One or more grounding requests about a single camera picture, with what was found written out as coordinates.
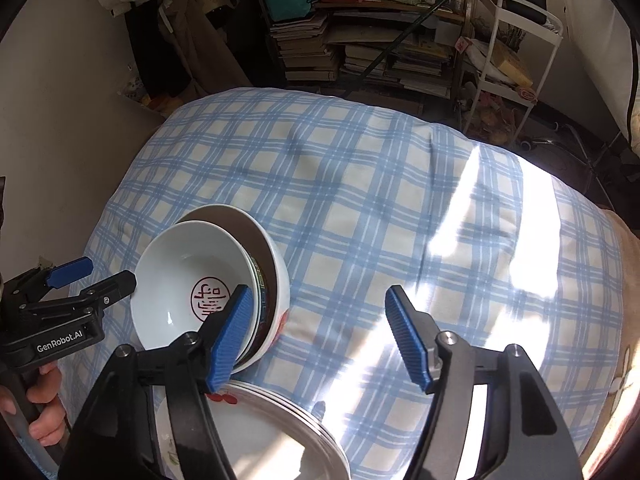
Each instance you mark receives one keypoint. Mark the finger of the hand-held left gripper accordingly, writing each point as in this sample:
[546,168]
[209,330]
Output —
[70,270]
[110,285]

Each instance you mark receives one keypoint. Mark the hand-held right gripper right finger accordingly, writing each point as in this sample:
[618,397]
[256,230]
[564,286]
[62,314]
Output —
[407,345]

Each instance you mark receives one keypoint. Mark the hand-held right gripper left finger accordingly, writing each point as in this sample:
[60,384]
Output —
[230,340]

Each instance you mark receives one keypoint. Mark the small red patterned bowl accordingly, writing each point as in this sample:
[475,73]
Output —
[170,280]

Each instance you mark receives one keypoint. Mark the plain white bowl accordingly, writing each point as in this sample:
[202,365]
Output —
[280,280]

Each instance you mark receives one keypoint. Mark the person's left hand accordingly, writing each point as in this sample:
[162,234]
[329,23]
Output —
[50,410]

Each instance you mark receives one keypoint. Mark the blue plaid cloth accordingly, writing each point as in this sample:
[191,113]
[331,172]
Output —
[375,200]

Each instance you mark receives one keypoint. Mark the floral cardboard box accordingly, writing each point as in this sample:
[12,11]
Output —
[137,92]

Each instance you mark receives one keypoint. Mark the brown coat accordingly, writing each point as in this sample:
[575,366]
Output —
[195,40]

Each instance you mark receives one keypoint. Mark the stack of books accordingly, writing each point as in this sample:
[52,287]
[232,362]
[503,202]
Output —
[305,50]

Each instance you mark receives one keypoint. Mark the brown cardboard box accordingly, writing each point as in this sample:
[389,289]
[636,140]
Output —
[512,62]

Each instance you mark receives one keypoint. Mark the black pole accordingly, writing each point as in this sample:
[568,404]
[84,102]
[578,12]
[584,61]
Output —
[400,35]

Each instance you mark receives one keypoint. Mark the white metal rack cart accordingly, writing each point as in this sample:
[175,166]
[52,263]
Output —
[500,25]

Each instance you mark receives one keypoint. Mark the wooden bookshelf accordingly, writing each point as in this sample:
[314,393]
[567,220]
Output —
[400,7]

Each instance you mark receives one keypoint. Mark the white cushion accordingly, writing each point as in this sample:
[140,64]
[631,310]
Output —
[600,35]

